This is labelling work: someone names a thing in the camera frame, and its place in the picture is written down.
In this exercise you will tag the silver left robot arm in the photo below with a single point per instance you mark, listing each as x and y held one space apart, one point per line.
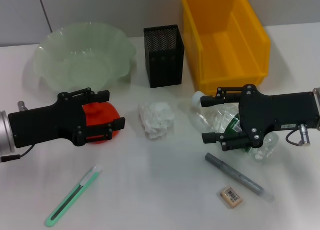
5 132

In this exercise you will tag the pale green wavy fruit plate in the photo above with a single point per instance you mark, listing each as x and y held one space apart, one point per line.
75 52

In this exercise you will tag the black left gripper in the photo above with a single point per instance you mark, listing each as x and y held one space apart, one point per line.
45 122

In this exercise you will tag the red tomato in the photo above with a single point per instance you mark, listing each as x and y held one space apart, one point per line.
100 113

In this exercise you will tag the clear green-label water bottle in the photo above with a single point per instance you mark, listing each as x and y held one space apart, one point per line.
215 117

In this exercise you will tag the mint green utility knife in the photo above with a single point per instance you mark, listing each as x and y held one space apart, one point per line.
72 196

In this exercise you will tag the white paper ball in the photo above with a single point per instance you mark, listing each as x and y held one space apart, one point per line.
156 119

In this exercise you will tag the yellow plastic bin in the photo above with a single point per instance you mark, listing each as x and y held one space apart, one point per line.
225 52

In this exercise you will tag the black mesh pen holder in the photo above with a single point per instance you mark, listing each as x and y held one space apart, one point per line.
165 69

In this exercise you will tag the grey marker pen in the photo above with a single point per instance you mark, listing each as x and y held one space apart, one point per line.
235 176

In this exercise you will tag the beige barcode eraser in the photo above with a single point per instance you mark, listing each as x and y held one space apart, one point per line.
230 197

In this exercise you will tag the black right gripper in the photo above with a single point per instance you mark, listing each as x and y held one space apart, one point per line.
280 109

